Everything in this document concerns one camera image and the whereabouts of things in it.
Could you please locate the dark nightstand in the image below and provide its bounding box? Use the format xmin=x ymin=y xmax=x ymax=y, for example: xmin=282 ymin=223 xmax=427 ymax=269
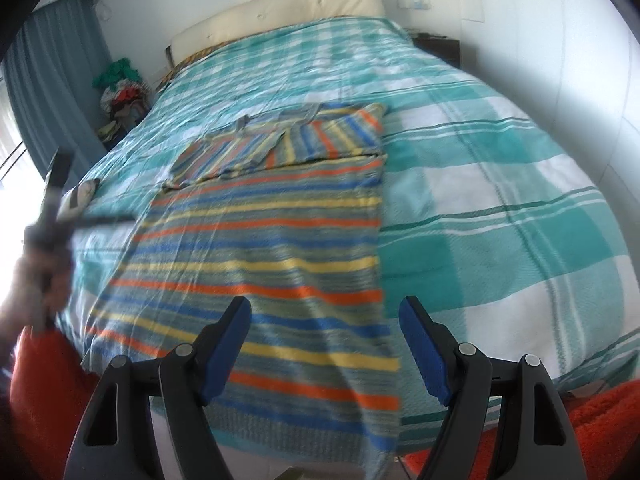
xmin=412 ymin=34 xmax=461 ymax=67

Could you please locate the bed with teal plaid cover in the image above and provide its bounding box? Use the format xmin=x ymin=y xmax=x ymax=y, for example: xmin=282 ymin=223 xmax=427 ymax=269
xmin=50 ymin=15 xmax=640 ymax=451

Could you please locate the blue curtain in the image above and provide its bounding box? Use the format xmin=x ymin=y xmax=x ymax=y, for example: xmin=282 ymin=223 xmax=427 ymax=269
xmin=2 ymin=7 xmax=113 ymax=186

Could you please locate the yellow patterned bed sheet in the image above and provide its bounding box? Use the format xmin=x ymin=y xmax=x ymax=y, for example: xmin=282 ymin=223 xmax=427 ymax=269
xmin=157 ymin=47 xmax=226 ymax=86

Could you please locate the person's left hand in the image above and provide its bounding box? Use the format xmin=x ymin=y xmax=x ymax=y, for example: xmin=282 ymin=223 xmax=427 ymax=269
xmin=0 ymin=255 xmax=71 ymax=346

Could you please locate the pile of colourful clothes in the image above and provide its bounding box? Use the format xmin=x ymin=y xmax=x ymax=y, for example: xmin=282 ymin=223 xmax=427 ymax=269
xmin=91 ymin=57 xmax=151 ymax=136

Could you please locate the striped knit sweater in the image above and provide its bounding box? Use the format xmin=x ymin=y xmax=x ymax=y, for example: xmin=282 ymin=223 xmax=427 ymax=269
xmin=82 ymin=101 xmax=403 ymax=480

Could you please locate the white brown patterned pillow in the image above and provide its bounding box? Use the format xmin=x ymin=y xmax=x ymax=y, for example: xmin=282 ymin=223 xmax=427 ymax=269
xmin=57 ymin=179 xmax=101 ymax=221

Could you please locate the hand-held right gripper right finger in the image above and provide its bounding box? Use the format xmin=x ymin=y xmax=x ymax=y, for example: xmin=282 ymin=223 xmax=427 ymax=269
xmin=398 ymin=296 xmax=588 ymax=480

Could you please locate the white wardrobe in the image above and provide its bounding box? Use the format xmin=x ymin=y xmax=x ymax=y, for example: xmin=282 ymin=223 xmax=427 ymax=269
xmin=460 ymin=0 xmax=640 ymax=186

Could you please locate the cream padded headboard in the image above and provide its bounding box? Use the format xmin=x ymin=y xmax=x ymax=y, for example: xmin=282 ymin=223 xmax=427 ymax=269
xmin=165 ymin=0 xmax=387 ymax=68

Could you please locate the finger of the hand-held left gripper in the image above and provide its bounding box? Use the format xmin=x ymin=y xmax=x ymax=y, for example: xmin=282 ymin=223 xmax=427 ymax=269
xmin=60 ymin=212 xmax=137 ymax=226
xmin=42 ymin=149 xmax=73 ymax=221

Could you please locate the person's orange fleece robe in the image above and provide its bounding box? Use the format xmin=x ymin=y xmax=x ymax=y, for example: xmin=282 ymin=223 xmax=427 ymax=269
xmin=10 ymin=327 xmax=640 ymax=480

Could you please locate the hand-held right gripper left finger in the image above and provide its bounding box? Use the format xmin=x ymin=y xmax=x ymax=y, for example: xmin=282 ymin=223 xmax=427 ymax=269
xmin=64 ymin=296 xmax=253 ymax=480

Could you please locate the window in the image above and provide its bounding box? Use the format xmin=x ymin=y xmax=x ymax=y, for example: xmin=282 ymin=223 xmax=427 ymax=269
xmin=0 ymin=75 xmax=41 ymax=186

